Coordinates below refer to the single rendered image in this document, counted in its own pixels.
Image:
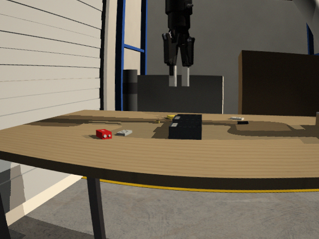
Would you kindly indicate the red nine-volt battery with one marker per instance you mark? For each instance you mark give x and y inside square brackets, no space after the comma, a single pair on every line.
[104,134]

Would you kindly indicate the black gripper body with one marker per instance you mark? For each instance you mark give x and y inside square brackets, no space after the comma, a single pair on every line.
[178,23]

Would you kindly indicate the dark grey rack of labelled bins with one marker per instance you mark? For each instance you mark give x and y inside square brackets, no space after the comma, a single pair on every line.
[186,126]

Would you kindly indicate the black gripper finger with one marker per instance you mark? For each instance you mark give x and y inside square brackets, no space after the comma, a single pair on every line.
[187,56]
[170,56]

